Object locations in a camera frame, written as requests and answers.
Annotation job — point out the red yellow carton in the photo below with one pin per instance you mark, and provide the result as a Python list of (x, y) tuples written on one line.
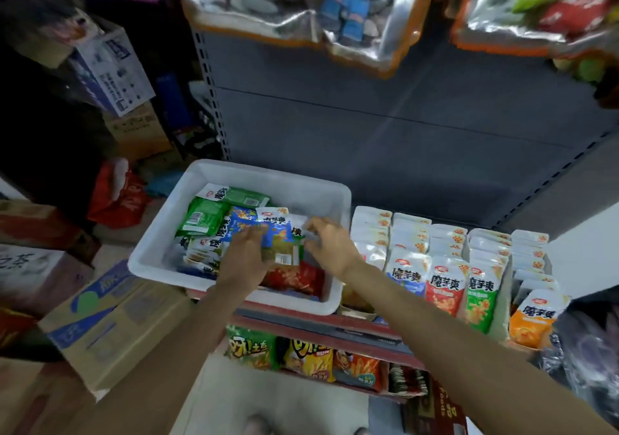
[(17, 325)]

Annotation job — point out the hanging yellow green snack bags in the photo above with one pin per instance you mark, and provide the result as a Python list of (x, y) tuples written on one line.
[(592, 77)]

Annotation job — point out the gold display box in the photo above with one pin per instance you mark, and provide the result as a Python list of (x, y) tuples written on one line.
[(350, 304)]

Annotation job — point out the black plastic wrapped bundle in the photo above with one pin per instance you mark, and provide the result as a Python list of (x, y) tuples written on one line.
[(585, 367)]

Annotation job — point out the dark red white-label carton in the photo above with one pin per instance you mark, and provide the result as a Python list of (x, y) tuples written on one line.
[(437, 412)]

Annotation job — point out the person's left forearm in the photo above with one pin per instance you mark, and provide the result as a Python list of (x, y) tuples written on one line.
[(155, 362)]

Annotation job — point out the red plastic bag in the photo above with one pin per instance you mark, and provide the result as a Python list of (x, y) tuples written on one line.
[(118, 198)]

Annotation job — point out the orange trimmed colourful candy bag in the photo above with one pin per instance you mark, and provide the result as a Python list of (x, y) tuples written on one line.
[(532, 9)]

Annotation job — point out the pile of snack packets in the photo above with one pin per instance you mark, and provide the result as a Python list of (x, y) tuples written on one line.
[(208, 217)]

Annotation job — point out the blue display box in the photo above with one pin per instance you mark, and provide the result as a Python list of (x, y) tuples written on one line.
[(411, 222)]

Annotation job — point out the blue print cardboard carton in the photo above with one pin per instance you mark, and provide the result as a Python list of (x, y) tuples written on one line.
[(111, 323)]

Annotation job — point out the pale printed carton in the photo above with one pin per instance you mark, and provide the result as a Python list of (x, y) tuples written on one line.
[(44, 277)]

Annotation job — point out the person's right forearm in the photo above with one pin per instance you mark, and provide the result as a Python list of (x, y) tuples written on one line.
[(484, 362)]

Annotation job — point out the person's right hand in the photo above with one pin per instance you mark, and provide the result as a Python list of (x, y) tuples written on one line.
[(336, 251)]

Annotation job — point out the orange trimmed toy snack bag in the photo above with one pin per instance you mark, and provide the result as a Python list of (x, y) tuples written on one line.
[(300, 9)]

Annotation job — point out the white blue carton box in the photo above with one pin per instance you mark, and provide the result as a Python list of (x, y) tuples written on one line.
[(111, 67)]

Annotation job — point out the white plastic bin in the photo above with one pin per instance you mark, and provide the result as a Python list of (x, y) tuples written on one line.
[(155, 251)]

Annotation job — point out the red display box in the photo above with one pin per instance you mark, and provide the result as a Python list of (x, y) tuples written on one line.
[(450, 232)]

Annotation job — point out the person's left shoe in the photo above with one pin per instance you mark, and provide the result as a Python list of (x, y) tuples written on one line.
[(258, 425)]

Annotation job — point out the plain brown cardboard carton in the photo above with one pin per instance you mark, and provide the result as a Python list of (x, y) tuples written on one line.
[(140, 132)]

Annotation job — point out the person's left hand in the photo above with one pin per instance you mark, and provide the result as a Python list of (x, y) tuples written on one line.
[(244, 258)]

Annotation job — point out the row of orange chip bags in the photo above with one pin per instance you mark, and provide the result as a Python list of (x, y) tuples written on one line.
[(305, 357)]

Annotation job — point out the green display box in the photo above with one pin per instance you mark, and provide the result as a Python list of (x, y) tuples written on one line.
[(503, 319)]

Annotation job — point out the orange display box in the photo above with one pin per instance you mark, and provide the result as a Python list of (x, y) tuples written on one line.
[(561, 285)]

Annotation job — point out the blue plastic bag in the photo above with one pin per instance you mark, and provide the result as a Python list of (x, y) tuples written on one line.
[(162, 180)]

